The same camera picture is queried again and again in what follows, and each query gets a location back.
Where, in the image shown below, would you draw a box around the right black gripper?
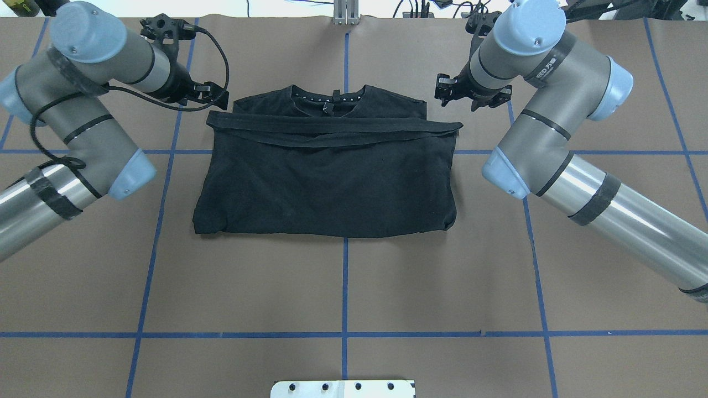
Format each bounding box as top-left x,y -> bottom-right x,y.
434,61 -> 512,111

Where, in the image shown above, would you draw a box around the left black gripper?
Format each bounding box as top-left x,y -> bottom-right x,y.
158,62 -> 228,110

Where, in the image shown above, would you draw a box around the black graphic t-shirt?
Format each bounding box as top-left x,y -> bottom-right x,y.
192,85 -> 463,238

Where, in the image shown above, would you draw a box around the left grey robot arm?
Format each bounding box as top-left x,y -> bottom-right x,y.
2,2 -> 228,260

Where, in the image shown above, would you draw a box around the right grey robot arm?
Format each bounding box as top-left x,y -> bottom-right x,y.
435,1 -> 707,304

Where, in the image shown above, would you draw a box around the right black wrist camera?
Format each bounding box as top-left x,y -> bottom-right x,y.
465,11 -> 502,38

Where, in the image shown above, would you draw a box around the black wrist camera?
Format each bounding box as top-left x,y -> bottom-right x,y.
139,13 -> 207,59
465,11 -> 502,38

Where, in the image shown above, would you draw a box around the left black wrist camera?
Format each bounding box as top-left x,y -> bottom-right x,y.
139,13 -> 207,59

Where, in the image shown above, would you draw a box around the black cables at table edge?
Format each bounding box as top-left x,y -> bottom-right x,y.
393,0 -> 496,19

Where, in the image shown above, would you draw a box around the left black braided cable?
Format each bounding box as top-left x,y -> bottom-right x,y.
30,25 -> 230,172

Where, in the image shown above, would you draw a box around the aluminium profile post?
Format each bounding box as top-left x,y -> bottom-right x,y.
333,0 -> 361,25

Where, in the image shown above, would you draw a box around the white metal mount base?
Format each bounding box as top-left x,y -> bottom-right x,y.
270,379 -> 417,397

